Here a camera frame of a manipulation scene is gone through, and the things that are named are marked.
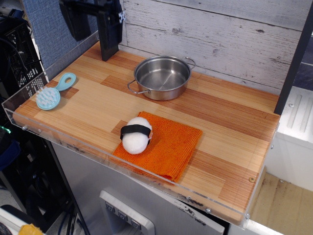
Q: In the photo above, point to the small stainless steel pot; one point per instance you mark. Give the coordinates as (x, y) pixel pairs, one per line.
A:
(162, 78)

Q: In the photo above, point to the clear acrylic table guard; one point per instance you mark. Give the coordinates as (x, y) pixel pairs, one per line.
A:
(237, 123)

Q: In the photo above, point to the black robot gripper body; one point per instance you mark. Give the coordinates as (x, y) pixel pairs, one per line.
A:
(103, 7)

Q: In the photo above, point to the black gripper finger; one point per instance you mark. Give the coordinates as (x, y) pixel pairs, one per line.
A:
(110, 30)
(75, 15)

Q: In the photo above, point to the white ribbed side unit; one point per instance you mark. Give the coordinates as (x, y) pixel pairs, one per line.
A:
(290, 157)

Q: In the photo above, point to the black perforated crate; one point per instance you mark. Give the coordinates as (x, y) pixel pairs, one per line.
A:
(20, 65)

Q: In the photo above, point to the dark grey post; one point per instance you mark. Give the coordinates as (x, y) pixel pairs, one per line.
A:
(295, 63)
(107, 55)

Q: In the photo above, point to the light blue scalp brush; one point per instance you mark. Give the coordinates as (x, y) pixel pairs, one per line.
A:
(48, 98)

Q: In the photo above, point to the orange folded towel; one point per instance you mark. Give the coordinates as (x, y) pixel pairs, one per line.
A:
(171, 147)

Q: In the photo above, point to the white plush egg black band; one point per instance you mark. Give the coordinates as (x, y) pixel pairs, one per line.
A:
(136, 135)

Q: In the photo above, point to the blue fabric divider panel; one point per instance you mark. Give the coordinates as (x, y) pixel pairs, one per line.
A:
(56, 45)

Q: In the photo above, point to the dark grey left post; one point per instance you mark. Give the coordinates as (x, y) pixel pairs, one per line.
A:
(107, 55)

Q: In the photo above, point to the dark grey right post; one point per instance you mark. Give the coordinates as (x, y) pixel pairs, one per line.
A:
(295, 63)

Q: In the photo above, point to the silver cabinet with dispenser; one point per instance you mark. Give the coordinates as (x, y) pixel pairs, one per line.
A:
(87, 178)

